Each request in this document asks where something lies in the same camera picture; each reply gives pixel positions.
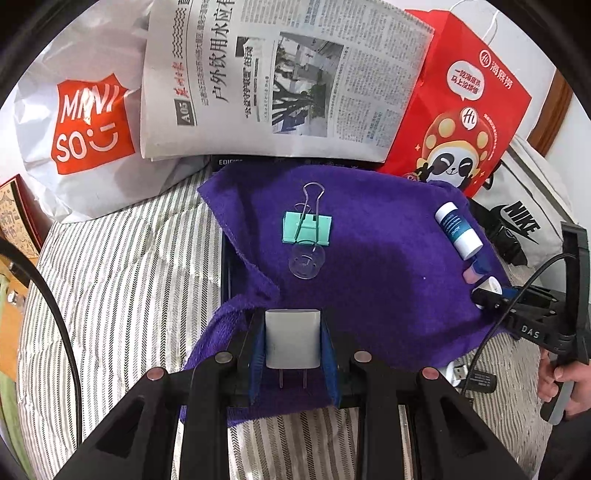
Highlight person's right hand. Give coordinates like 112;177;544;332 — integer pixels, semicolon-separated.
537;352;591;418

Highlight clear plastic ring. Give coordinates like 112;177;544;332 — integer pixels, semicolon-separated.
289;240;328;281

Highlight white round plug adapter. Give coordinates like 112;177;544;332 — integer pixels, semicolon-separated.
441;361;468;387

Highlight blue white bottle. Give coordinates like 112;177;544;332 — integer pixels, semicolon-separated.
435;202;482;260

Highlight brown patterned box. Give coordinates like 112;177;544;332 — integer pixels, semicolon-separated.
0;174;54;260

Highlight folded newspaper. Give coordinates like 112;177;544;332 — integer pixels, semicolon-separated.
139;0;435;163

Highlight blue pink lip balm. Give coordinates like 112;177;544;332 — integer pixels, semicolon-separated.
462;256;491;285

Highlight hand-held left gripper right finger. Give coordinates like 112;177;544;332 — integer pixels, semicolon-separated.
321;318;527;480

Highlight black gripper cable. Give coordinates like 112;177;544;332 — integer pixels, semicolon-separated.
0;239;85;446
462;253;575;394

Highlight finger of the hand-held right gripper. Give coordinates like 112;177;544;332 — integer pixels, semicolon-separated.
499;285;533;308

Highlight purple towel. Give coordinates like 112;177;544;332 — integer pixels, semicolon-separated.
182;164;511;421

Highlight red paper bag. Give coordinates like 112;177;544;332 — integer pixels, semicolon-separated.
376;0;533;199

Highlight green binder clip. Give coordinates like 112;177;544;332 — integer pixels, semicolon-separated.
283;183;334;247

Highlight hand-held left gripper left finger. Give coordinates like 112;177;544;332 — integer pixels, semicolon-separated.
55;310;267;480

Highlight person's right forearm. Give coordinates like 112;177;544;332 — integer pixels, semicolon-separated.
540;408;591;480

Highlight white waist bag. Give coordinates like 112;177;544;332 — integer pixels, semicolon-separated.
470;134;579;269

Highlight green cloth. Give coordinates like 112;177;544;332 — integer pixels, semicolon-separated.
0;276;33;472

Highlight striped bed sheet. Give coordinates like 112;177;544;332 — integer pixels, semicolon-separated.
18;159;555;480

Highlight white charger plug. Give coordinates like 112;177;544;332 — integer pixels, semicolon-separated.
263;309;323;391

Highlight wooden door frame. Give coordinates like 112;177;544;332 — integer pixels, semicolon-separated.
527;69;574;158

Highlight white plastic shopping bag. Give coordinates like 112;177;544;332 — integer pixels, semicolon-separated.
11;0;218;224

